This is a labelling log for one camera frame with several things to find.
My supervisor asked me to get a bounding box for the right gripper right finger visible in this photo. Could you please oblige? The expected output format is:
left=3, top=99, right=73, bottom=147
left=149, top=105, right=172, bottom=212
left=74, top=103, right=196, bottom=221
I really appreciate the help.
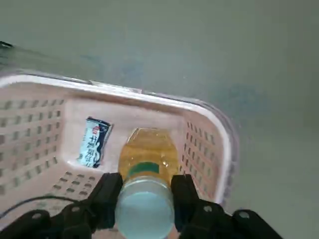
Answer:
left=170, top=174, right=287, bottom=239

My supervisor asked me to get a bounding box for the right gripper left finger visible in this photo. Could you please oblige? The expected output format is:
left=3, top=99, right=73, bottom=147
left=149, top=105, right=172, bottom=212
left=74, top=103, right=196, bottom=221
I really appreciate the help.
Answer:
left=0, top=172, right=123, bottom=239

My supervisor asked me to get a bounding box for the yellow drink bottle white cap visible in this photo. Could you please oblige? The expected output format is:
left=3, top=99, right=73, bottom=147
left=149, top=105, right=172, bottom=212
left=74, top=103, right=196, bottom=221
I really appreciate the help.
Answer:
left=114, top=127, right=179, bottom=239

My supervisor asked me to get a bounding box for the blue white packet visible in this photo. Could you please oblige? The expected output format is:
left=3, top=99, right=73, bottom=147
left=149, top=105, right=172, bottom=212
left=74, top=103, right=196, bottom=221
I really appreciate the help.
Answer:
left=79, top=116, right=115, bottom=169

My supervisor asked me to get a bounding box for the pink plastic basket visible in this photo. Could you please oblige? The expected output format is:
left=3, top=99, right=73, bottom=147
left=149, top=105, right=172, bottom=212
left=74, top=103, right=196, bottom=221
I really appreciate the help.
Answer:
left=0, top=74, right=240, bottom=225

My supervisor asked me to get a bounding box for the thin black cable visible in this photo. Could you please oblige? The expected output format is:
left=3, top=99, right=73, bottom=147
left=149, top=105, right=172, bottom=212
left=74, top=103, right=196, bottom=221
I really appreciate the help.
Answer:
left=0, top=196, right=84, bottom=217

